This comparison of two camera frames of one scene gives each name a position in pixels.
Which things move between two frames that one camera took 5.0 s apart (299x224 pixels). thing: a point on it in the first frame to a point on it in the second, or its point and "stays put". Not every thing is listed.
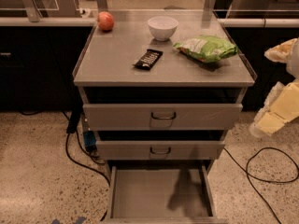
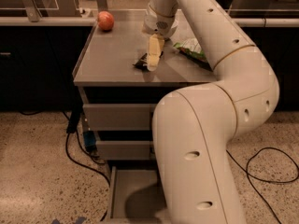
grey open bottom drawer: x=162 y=192 stays put
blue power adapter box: x=90 y=140 stays put
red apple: x=106 y=21 stays put
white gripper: x=293 y=66 to x=159 y=25
